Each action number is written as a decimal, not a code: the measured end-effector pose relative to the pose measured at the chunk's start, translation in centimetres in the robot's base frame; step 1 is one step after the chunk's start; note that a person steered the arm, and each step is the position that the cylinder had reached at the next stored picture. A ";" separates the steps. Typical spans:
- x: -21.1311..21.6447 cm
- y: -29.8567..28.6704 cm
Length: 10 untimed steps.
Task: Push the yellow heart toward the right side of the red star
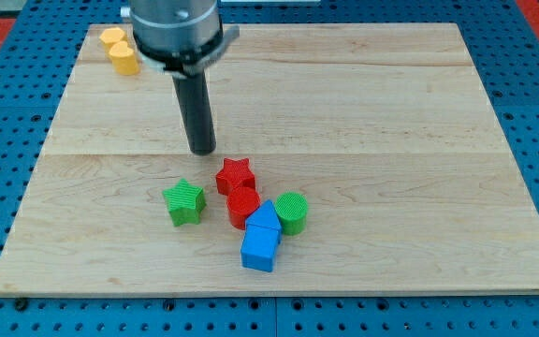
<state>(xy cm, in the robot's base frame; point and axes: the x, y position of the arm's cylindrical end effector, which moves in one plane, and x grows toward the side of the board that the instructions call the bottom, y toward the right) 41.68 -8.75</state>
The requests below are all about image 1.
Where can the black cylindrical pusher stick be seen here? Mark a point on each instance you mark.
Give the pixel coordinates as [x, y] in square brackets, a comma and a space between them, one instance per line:
[193, 98]

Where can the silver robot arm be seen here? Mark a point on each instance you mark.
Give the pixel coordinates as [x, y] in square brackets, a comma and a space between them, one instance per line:
[182, 38]

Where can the yellow heart block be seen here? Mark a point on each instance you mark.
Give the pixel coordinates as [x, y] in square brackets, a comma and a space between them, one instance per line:
[123, 59]

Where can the red star block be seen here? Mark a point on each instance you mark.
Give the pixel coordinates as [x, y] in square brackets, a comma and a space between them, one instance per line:
[233, 174]

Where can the green star block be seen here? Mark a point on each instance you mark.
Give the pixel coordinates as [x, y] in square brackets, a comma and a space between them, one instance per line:
[185, 203]

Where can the yellow hexagon block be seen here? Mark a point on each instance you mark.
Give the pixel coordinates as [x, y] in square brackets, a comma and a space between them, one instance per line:
[114, 42]

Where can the red cylinder block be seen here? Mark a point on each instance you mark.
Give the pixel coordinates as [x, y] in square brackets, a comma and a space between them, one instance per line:
[241, 203]

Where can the green cylinder block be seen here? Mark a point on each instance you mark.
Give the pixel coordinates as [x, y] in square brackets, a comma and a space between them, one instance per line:
[292, 209]

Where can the blue triangle block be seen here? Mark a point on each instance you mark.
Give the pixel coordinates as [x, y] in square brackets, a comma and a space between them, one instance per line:
[264, 217]

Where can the blue cube block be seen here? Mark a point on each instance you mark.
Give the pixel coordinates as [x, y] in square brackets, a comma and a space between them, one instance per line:
[259, 248]

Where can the wooden board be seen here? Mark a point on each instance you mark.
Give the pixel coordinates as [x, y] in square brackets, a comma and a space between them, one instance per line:
[386, 129]

